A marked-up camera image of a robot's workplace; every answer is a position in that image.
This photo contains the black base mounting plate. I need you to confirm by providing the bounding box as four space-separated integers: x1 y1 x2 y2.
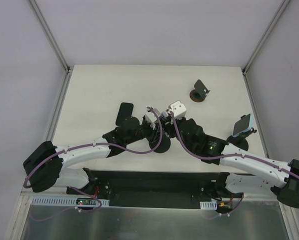
65 168 249 210

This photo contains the aluminium frame post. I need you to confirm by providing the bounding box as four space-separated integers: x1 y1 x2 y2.
27 0 72 74
242 0 293 76

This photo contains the black round-base phone stand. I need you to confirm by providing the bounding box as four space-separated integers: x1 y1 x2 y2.
146 123 171 154

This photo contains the brown-base black phone stand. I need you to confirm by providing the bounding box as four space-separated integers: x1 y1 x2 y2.
189 79 210 103

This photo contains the lavender case smartphone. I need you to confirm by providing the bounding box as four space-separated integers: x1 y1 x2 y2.
159 111 171 125

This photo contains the white cable duct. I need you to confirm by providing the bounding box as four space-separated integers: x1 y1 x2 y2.
199 199 218 211
31 196 100 208

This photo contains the light blue case smartphone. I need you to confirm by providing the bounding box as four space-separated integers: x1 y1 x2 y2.
232 113 254 138

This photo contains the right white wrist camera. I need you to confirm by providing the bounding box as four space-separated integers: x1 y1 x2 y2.
167 100 187 120

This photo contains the right white cable duct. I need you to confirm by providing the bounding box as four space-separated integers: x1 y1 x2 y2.
199 199 218 211

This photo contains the front aluminium frame rail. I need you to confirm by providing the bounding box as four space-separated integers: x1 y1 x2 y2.
20 174 290 202

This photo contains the left aluminium frame post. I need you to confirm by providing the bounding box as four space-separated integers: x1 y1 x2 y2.
27 0 72 74

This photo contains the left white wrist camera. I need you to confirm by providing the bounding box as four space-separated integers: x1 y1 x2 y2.
144 106 163 130

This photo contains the left white cable duct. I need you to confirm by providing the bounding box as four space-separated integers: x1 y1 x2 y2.
31 196 100 208

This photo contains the black smartphone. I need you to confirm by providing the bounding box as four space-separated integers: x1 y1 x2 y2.
115 102 134 126

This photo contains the right aluminium frame post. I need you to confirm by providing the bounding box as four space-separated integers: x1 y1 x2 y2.
242 0 293 76

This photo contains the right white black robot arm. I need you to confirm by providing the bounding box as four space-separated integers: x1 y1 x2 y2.
164 115 299 209

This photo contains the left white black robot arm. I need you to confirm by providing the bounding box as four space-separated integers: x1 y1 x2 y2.
23 117 167 195

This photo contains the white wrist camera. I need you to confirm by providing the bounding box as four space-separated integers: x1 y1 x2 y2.
144 106 163 130
167 100 187 120

